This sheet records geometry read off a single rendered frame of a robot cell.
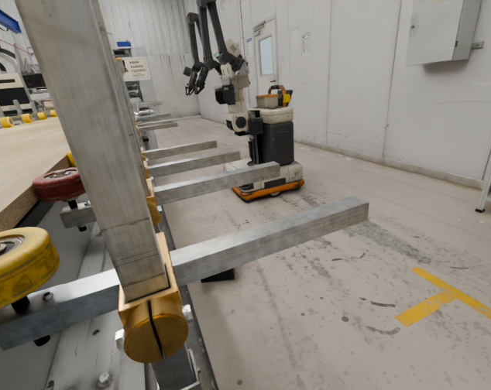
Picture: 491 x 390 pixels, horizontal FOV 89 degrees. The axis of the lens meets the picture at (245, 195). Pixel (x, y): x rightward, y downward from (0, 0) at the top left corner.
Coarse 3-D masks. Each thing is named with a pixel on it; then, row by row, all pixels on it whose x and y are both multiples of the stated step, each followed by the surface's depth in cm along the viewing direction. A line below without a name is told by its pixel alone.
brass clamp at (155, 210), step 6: (150, 180) 52; (150, 186) 48; (150, 192) 45; (150, 198) 43; (150, 204) 42; (156, 204) 44; (150, 210) 42; (156, 210) 42; (162, 210) 44; (156, 216) 43; (156, 222) 43
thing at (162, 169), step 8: (224, 152) 79; (232, 152) 79; (184, 160) 75; (192, 160) 74; (200, 160) 75; (208, 160) 76; (216, 160) 77; (224, 160) 78; (232, 160) 79; (152, 168) 71; (160, 168) 72; (168, 168) 72; (176, 168) 73; (184, 168) 74; (192, 168) 75; (200, 168) 76
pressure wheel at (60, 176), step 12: (72, 168) 45; (36, 180) 40; (48, 180) 39; (60, 180) 39; (72, 180) 41; (36, 192) 40; (48, 192) 39; (60, 192) 40; (72, 192) 41; (84, 192) 42; (72, 204) 44; (84, 228) 46
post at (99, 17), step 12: (96, 0) 33; (96, 12) 33; (108, 48) 35; (108, 60) 35; (120, 84) 37; (120, 96) 37; (132, 132) 40; (132, 144) 40; (144, 180) 43; (144, 192) 43; (156, 228) 46
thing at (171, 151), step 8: (192, 144) 98; (200, 144) 99; (208, 144) 100; (216, 144) 101; (144, 152) 92; (152, 152) 93; (160, 152) 94; (168, 152) 95; (176, 152) 96; (184, 152) 98
